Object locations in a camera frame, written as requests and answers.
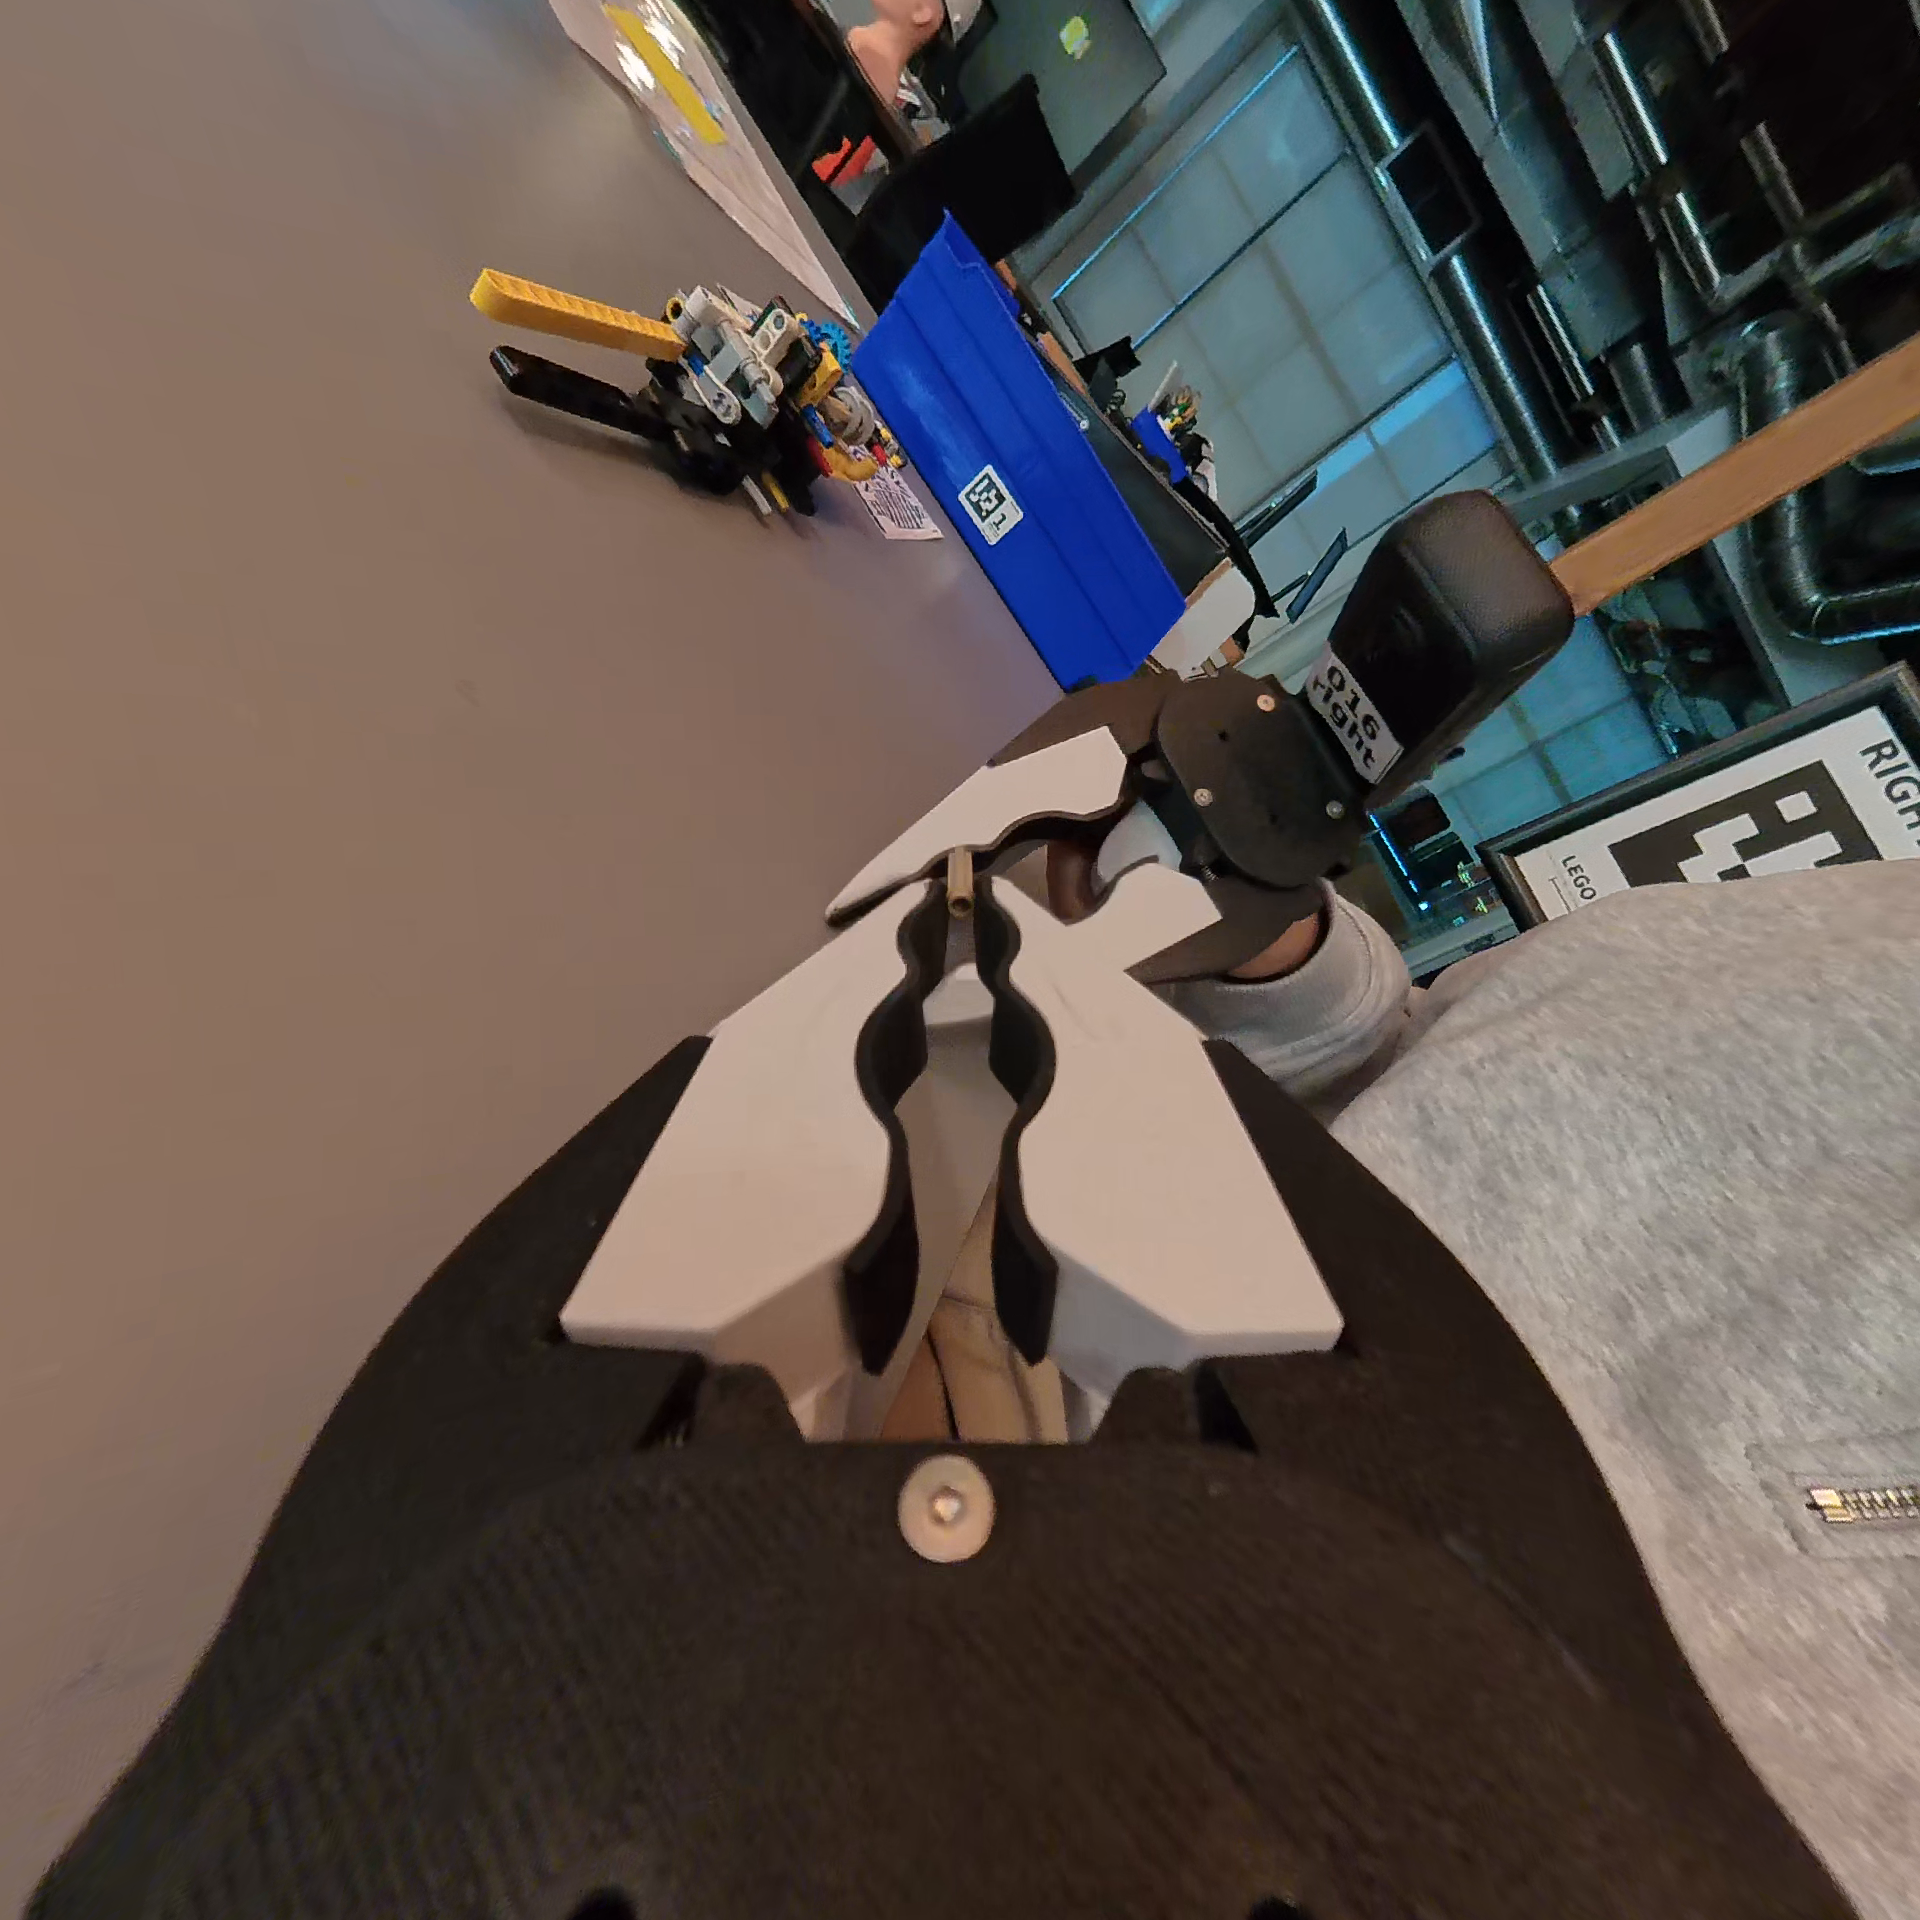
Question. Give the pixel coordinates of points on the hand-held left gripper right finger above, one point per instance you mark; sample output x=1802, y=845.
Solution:
x=1171, y=1200

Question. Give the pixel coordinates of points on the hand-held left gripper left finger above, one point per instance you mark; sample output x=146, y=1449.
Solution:
x=722, y=1184

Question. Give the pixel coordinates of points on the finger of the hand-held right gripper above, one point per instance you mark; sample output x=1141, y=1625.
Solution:
x=990, y=819
x=1171, y=921

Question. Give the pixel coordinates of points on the small tan lego pin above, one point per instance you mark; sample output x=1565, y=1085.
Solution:
x=958, y=892

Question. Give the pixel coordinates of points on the person's grey sleeved right forearm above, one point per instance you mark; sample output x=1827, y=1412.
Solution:
x=1319, y=1004

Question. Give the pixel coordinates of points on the small lego figure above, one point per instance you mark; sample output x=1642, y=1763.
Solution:
x=1186, y=434

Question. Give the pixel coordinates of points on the lego technic model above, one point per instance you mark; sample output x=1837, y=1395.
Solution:
x=722, y=383

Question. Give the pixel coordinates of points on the person's right hand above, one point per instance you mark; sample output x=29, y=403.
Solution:
x=1276, y=937

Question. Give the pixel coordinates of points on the person's tan trousers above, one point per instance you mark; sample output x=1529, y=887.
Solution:
x=961, y=1348

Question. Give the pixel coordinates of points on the small printed paper sheet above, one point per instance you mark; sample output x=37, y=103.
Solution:
x=901, y=503

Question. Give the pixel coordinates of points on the blue plastic bin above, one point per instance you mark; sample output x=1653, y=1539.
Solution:
x=1020, y=451

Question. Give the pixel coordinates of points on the framed black and white sign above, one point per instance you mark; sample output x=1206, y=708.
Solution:
x=1725, y=825

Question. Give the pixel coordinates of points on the person's grey hoodie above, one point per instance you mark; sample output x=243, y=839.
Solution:
x=1682, y=1200

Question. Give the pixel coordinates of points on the wooden beam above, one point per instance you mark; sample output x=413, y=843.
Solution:
x=1740, y=480

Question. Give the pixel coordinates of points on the black monitor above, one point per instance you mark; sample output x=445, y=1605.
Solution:
x=974, y=165

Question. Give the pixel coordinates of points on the metal ventilation duct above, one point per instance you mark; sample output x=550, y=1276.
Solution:
x=1817, y=495

